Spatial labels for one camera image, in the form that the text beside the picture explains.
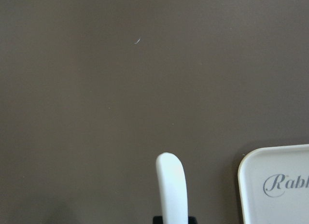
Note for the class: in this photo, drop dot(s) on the cream rabbit tray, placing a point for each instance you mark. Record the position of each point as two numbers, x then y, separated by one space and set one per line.
274 185

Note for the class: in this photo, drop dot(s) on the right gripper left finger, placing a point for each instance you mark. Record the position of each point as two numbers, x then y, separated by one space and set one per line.
157 220

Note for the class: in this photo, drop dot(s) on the white ceramic spoon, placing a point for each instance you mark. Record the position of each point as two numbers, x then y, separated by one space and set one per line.
172 189

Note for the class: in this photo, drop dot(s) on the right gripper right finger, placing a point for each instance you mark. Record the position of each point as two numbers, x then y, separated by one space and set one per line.
192 220

